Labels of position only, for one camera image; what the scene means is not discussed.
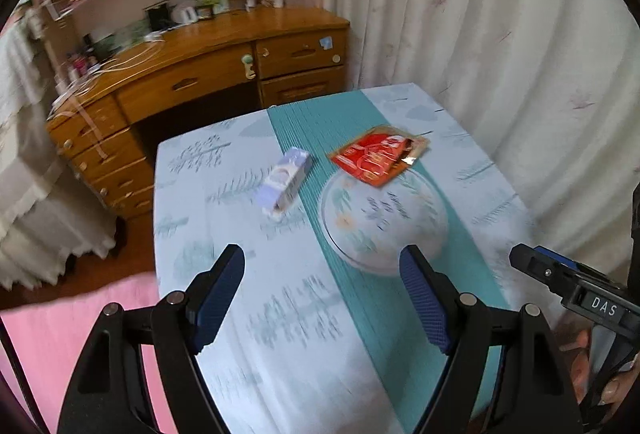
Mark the white lace covered furniture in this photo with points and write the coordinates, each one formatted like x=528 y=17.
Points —
x=30 y=164

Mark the black picture frame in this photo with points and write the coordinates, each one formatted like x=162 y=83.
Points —
x=159 y=14

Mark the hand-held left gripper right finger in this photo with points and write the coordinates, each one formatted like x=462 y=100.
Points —
x=430 y=299

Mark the person's right hand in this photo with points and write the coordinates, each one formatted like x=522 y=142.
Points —
x=581 y=364

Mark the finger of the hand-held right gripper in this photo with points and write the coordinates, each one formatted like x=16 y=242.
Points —
x=562 y=260
x=537 y=264

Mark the table with floral cloth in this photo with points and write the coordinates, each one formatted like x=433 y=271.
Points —
x=250 y=364

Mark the red snack packet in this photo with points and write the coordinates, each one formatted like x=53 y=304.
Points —
x=377 y=154

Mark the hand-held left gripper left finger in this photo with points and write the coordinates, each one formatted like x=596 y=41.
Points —
x=215 y=299

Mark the white desk gadget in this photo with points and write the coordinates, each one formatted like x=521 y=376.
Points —
x=186 y=12

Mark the small printed carton box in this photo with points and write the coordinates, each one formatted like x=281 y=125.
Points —
x=285 y=184

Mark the wooden desk with drawers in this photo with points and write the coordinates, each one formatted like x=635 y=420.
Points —
x=200 y=74

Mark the pink blanket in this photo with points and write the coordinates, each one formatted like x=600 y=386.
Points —
x=40 y=354

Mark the small photo frame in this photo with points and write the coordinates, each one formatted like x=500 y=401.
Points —
x=205 y=9

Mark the white floral curtain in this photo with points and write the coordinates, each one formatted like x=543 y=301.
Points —
x=475 y=39

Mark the blue sticker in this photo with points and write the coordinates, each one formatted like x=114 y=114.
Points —
x=326 y=42

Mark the green white hook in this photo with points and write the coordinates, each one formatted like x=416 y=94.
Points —
x=248 y=67

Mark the group of small cosmetic bottles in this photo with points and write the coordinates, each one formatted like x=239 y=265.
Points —
x=82 y=62

